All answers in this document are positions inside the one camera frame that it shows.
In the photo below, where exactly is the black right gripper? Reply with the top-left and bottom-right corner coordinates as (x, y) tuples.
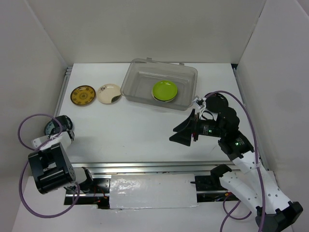
(169, 108), (225, 145)

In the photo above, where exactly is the large blue floral plate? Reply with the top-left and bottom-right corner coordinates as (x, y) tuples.
(43, 119), (58, 135)

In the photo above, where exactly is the yellow patterned plate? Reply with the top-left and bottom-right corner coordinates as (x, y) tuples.
(70, 85), (96, 106)

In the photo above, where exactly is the lime green plate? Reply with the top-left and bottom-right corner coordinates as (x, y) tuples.
(152, 80), (178, 100)

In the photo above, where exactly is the small blue floral plate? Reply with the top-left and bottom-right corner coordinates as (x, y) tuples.
(153, 96), (176, 102)

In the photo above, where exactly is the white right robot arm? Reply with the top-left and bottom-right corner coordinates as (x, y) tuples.
(170, 107), (303, 232)

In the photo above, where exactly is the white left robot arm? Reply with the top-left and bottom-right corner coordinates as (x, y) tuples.
(28, 115), (95, 194)

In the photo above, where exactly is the clear plastic bin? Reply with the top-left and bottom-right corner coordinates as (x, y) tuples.
(121, 58), (198, 111)

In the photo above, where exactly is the black plate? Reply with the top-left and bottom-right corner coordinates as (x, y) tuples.
(206, 93), (229, 113)

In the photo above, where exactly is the cream plate with dark brushstroke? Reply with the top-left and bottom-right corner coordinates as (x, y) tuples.
(97, 84), (121, 104)

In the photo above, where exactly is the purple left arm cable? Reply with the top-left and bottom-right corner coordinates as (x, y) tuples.
(17, 114), (81, 219)

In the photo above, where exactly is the aluminium table rail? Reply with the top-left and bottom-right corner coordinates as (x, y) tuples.
(73, 161), (240, 176)

